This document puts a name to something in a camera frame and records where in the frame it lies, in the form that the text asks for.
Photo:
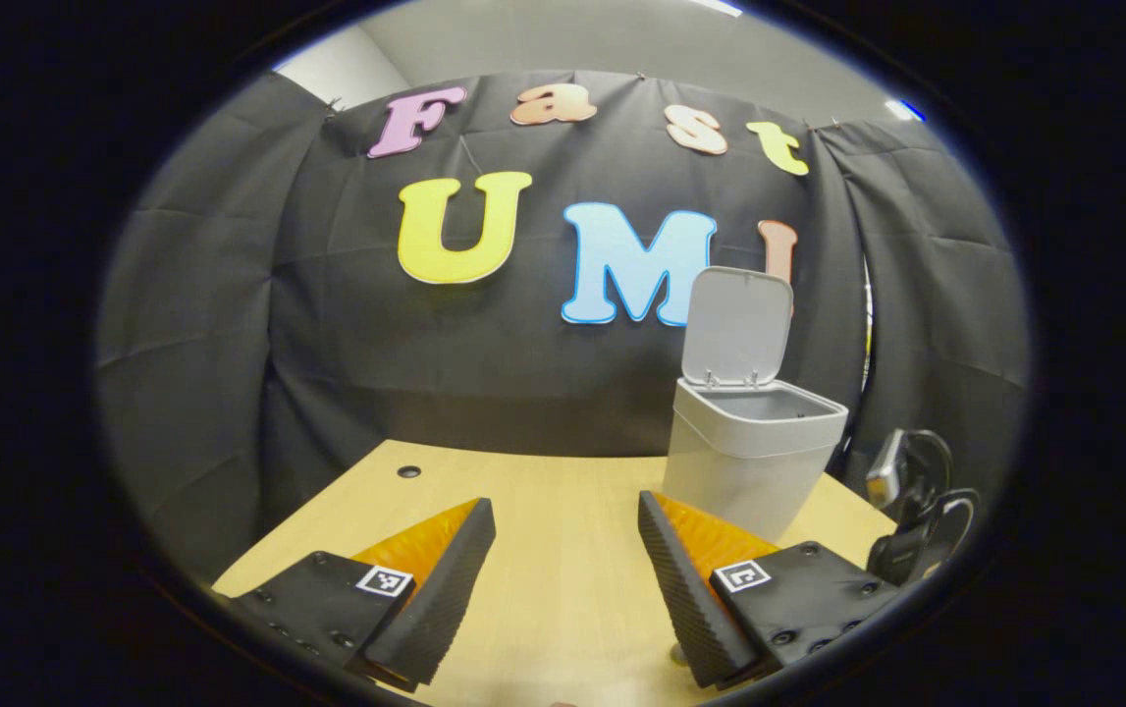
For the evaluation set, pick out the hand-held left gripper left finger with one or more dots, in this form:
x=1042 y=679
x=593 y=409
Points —
x=440 y=599

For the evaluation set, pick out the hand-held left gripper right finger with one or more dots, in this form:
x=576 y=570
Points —
x=690 y=599

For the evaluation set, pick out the grey desktop garbage bin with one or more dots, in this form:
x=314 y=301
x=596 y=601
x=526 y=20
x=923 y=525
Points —
x=739 y=471

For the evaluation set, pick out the wooden desktop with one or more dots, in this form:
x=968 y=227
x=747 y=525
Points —
x=543 y=550

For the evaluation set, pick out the black backdrop cloth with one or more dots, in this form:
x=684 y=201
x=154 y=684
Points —
x=376 y=344

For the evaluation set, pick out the small ceiling light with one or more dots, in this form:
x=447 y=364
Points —
x=904 y=110

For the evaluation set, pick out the ceiling light panel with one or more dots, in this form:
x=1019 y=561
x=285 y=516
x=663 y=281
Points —
x=717 y=7

